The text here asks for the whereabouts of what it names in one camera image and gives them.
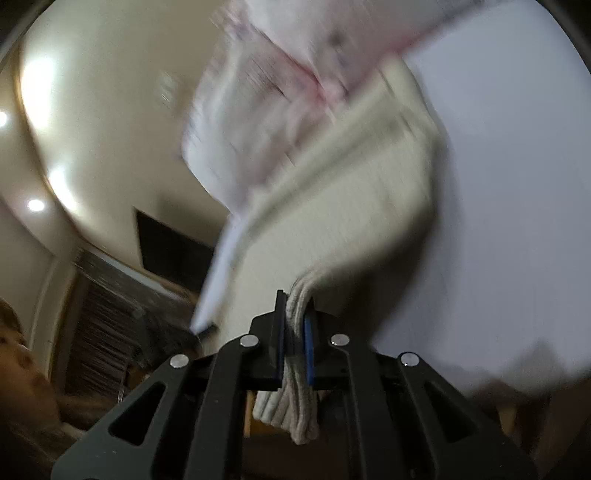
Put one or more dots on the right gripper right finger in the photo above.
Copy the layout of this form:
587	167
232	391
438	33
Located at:
403	419

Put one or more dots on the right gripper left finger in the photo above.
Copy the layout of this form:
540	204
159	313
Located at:
186	421

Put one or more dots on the beige cable knit sweater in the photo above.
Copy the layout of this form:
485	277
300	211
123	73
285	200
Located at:
359	190

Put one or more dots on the dark window blinds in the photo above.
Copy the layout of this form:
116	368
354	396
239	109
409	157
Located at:
118	327

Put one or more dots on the person head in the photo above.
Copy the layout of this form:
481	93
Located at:
37	424

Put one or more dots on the lavender bed sheet mattress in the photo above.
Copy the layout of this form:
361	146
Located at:
502	292

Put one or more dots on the pink floral left pillow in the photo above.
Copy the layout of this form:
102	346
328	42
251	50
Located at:
253	105

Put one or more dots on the pink floral pillow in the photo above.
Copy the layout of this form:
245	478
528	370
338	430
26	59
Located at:
253	105
342	41

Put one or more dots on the pink floral right pillow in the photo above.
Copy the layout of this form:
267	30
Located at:
342	41

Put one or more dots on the dark wall television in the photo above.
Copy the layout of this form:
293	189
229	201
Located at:
178	248

